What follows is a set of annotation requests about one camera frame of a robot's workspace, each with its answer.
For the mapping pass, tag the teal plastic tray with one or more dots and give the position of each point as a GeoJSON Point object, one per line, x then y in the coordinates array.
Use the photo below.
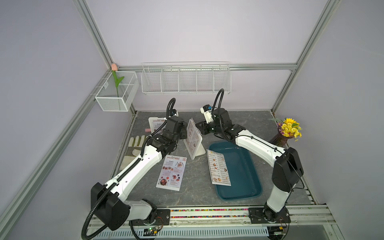
{"type": "Point", "coordinates": [245, 181]}

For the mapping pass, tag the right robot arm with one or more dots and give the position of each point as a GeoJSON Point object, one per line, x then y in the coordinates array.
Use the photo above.
{"type": "Point", "coordinates": [287, 167]}

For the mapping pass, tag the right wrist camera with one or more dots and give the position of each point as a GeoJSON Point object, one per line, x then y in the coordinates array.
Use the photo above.
{"type": "Point", "coordinates": [207, 112]}

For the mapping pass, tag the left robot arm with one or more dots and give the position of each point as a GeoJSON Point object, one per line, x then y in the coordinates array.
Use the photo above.
{"type": "Point", "coordinates": [109, 205]}

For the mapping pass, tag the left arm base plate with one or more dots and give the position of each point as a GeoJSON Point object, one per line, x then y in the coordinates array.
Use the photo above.
{"type": "Point", "coordinates": [161, 217]}

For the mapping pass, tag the white wire wall shelf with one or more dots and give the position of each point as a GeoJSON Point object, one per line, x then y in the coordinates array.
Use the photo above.
{"type": "Point", "coordinates": [186, 77]}

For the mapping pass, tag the white menu holder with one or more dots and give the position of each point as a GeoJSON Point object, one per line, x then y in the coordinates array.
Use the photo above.
{"type": "Point", "coordinates": [150, 122]}
{"type": "Point", "coordinates": [200, 151]}

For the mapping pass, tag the white green work glove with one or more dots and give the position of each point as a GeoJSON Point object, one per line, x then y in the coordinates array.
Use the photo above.
{"type": "Point", "coordinates": [134, 149]}

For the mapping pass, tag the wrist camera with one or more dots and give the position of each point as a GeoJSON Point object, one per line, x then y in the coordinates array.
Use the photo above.
{"type": "Point", "coordinates": [207, 112]}
{"type": "Point", "coordinates": [174, 113]}

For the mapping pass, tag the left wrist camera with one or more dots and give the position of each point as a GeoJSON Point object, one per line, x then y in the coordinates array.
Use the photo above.
{"type": "Point", "coordinates": [174, 113]}

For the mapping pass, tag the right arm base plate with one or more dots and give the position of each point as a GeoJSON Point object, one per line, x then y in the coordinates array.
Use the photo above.
{"type": "Point", "coordinates": [261, 215]}

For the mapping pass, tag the yellow flower bouquet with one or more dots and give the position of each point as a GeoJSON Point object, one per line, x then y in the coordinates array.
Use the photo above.
{"type": "Point", "coordinates": [288, 128]}

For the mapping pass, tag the red special menu sheet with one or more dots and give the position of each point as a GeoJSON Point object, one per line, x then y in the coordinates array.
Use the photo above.
{"type": "Point", "coordinates": [172, 172]}

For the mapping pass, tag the pink artificial tulip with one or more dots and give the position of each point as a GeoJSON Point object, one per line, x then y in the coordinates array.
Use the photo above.
{"type": "Point", "coordinates": [117, 79]}

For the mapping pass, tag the white mesh wall basket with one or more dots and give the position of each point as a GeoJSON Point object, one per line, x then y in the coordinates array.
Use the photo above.
{"type": "Point", "coordinates": [107, 98]}

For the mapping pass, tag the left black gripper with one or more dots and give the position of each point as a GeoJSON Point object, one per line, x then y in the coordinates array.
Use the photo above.
{"type": "Point", "coordinates": [183, 132]}

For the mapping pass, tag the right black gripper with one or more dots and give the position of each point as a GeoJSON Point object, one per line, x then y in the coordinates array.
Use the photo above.
{"type": "Point", "coordinates": [203, 128]}

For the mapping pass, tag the dark purple vase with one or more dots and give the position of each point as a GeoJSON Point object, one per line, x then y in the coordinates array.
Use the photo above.
{"type": "Point", "coordinates": [279, 140]}

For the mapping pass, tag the white ventilation grille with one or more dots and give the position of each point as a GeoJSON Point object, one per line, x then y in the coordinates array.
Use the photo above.
{"type": "Point", "coordinates": [187, 233]}

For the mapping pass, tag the dim sum menu sheet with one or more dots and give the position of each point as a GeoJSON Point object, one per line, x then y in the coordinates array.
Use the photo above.
{"type": "Point", "coordinates": [218, 169]}
{"type": "Point", "coordinates": [194, 137]}

